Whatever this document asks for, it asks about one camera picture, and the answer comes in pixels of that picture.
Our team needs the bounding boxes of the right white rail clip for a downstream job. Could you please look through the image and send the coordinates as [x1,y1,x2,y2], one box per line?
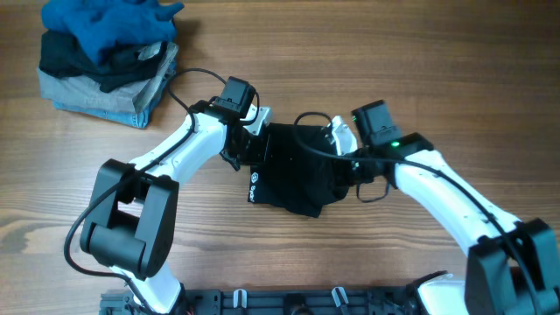
[331,286,349,308]

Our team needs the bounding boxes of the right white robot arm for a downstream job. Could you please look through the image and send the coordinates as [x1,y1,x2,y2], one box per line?
[326,101,559,314]

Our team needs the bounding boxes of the dark metal base rail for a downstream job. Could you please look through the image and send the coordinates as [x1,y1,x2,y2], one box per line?
[99,286,421,315]

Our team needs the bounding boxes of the black folded garment in pile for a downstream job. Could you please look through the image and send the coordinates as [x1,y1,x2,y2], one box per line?
[38,31,168,93]

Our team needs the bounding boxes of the white rail clip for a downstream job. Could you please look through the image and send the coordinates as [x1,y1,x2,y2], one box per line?
[233,289,248,309]
[331,286,349,308]

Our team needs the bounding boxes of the black t-shirt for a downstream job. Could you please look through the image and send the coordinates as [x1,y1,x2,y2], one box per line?
[248,123,349,218]

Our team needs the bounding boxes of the grey folded garment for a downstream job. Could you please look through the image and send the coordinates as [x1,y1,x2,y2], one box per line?
[37,43,179,114]

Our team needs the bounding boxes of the left white rail clip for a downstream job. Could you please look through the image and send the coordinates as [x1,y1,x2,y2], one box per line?
[233,289,248,309]

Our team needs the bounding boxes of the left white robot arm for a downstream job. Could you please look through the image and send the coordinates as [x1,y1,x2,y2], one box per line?
[78,77,271,314]

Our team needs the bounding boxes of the light blue denim garment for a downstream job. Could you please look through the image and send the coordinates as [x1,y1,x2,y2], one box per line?
[52,60,177,129]

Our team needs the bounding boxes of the blue crumpled garment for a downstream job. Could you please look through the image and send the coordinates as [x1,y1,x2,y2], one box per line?
[42,0,185,65]

